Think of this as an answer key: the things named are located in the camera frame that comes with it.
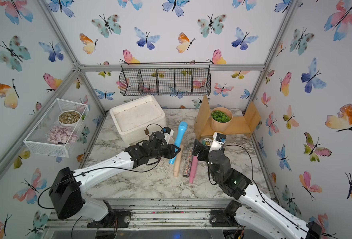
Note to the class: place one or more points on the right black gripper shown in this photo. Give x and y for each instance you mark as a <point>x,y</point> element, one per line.
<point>201,148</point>

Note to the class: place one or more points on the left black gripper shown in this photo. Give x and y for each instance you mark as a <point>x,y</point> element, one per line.
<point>170,148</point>

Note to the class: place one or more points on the pink toy microphone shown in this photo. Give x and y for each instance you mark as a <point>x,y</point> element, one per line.
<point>193,169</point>

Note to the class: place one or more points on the rhinestone silver microphone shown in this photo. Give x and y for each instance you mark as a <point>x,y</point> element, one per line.
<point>188,161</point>

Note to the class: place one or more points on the wooden rolling pin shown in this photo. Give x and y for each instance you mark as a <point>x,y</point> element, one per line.
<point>178,162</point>

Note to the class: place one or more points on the blue toy microphone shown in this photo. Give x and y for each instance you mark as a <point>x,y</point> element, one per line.
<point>181,131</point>

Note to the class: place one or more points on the white plastic drawer cabinet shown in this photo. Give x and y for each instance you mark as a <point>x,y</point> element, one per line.
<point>133,118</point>

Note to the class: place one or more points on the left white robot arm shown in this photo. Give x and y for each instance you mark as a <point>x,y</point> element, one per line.
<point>68,192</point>

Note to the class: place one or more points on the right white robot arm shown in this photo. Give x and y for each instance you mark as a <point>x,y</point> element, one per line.
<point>250,207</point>

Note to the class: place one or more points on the green label round tin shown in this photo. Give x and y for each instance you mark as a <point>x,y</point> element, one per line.
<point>207,141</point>

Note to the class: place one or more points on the peach pot green plant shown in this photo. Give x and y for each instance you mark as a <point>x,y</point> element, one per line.
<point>220,119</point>

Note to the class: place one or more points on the wooden shelf stand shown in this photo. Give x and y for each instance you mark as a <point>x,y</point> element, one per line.
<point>205,125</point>

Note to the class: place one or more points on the white bowl of seeds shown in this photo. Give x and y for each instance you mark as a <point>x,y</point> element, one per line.
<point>69,118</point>

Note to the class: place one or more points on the pink flower petals pile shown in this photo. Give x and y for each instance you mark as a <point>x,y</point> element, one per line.
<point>62,135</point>

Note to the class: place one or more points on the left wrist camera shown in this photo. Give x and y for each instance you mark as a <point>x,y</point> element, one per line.
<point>168,133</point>

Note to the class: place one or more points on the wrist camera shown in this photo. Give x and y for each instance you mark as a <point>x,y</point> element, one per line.
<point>168,133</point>
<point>219,140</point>

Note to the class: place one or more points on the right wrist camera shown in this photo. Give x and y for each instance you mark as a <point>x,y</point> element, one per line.
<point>219,140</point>

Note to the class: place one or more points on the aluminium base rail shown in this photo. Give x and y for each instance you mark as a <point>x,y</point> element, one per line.
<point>177,216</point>

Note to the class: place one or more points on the black wire wall basket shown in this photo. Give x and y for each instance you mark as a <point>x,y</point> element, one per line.
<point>175,79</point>

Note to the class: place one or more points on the white mesh wall basket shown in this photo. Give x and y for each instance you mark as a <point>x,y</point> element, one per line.
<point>36,140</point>

